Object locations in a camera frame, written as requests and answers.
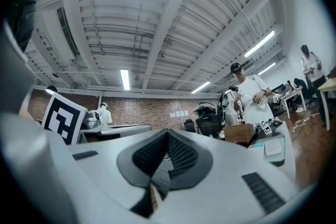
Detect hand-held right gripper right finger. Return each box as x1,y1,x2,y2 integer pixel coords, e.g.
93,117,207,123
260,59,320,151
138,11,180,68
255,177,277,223
146,128,301,224

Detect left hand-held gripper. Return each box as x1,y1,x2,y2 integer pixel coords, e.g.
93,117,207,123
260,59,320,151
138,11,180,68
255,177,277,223
41,92,153,146

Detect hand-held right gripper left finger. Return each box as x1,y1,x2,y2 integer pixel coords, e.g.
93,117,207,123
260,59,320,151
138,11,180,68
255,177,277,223
65,128,169,224

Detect grey backpack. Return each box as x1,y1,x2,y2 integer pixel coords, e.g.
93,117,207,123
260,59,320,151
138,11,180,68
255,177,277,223
149,157,172,200

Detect ceiling strip light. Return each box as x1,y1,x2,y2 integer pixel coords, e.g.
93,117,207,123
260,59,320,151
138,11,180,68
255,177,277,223
257,61,277,77
120,68,131,91
244,30,276,59
191,81,212,94

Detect wooden box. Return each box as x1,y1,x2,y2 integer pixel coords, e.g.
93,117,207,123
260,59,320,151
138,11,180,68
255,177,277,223
223,123,256,144

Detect teal tray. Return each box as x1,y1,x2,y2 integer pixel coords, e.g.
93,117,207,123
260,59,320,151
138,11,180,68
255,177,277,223
247,132,287,167

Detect black office chair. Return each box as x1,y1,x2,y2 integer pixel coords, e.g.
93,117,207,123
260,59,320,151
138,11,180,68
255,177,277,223
183,118,198,134
195,113,223,139

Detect white flat lidded box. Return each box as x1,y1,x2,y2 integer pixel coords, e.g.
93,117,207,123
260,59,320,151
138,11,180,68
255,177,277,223
263,137,282,157

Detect spare grey gripper device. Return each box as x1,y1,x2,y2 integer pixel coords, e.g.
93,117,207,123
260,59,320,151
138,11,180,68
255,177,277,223
255,117,284,135

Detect dark bundle on chair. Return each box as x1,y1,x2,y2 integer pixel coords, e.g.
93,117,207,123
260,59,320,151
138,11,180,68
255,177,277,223
194,101,219,116

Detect small white desk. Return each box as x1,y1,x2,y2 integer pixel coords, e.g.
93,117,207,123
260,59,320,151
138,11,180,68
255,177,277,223
281,89,306,119

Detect white ceiling air conditioner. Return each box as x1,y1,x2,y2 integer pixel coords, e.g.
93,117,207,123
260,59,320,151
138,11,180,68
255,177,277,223
35,6,80,61

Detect light wooden desk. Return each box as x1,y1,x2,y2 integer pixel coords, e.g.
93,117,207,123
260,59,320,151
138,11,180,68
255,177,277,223
317,78,336,132

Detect person's black shirt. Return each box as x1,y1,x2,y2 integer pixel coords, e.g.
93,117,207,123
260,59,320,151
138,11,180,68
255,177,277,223
4,0,38,51

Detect white papers on wall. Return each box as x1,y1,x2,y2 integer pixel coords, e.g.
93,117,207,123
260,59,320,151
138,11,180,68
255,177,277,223
170,110,190,118

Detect white twisted cord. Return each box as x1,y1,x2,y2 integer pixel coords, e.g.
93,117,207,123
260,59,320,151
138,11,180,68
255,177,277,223
290,112,320,135

